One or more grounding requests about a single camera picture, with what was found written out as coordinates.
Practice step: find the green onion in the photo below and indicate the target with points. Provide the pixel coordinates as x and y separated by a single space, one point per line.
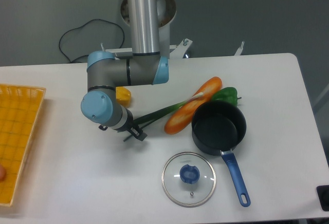
156 115

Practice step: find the glass lid blue knob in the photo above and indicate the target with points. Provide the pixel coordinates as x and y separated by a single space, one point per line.
188 179

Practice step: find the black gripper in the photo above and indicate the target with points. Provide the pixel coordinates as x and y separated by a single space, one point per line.
127 124

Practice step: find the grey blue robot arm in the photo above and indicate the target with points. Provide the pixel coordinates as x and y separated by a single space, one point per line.
146 66

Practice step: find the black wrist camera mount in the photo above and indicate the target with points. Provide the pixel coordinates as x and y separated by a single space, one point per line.
101 127

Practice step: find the yellow woven basket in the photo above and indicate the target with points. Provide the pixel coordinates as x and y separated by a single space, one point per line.
20 108

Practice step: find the green bell pepper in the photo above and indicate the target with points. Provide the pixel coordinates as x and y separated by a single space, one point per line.
227 94

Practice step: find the white table clamp bracket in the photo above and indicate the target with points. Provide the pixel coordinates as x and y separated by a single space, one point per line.
240 49

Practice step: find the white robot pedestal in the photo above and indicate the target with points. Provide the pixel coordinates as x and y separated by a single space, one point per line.
166 15

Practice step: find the yellow bell pepper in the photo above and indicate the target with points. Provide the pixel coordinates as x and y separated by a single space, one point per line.
123 96

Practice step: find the orange bread loaf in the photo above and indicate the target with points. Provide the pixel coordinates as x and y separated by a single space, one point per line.
183 116

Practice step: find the black pot blue handle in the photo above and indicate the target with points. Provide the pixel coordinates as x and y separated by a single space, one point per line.
217 128

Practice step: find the black device at table edge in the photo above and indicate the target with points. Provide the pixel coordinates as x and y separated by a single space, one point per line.
323 193

